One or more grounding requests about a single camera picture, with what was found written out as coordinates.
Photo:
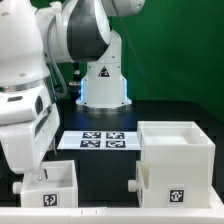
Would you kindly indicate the large white drawer housing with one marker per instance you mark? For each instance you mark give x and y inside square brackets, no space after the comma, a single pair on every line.
[181,159]

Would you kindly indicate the small white drawer box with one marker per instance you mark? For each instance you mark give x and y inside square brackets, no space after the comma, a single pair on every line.
[60,190]

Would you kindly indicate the white L-shaped table fence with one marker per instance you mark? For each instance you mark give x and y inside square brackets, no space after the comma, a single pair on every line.
[68,212]

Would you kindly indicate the white marker tag plate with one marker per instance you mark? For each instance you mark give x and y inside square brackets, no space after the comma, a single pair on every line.
[98,140]

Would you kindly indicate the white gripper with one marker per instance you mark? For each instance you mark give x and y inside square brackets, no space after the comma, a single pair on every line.
[25,144]

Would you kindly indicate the white drawer box with knob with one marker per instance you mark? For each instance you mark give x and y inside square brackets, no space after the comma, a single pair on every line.
[140,185]

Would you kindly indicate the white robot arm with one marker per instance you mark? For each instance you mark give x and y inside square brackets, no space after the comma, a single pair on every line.
[31,39]

